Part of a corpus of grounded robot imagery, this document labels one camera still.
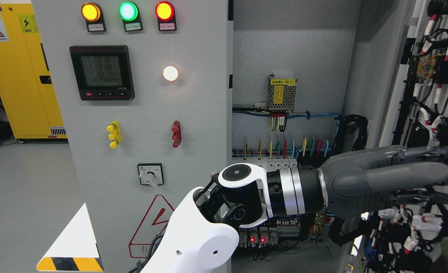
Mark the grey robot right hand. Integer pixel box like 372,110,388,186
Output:
316,145,448,219

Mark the grey cabinet door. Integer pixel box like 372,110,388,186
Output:
338,0,448,273
32,0,233,273

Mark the black corrugated conduit right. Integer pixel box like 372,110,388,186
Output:
332,114,368,155

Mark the white breaker and socket row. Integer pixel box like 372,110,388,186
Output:
231,157,298,172

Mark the perforated metal power supply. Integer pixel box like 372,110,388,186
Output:
267,73,298,114

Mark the red electric hazard sticker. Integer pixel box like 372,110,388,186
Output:
128,194,174,259

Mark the white indicator lamp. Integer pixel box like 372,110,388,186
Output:
163,66,180,82

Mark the red indicator lamp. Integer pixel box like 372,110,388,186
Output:
155,1,177,31

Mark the black digital power meter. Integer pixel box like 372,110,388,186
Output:
69,45,135,101

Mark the green indicator lamp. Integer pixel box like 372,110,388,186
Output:
118,1,143,32

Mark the yellow indicator lamp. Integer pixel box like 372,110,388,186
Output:
80,2,107,32

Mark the yellow safety cabinet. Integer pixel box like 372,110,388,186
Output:
0,3,67,140

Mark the red terminal post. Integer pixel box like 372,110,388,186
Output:
171,120,182,148

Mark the rotary selector switch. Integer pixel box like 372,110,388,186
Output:
137,163,165,187

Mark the yellow terminal post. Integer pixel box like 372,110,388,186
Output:
106,120,121,149

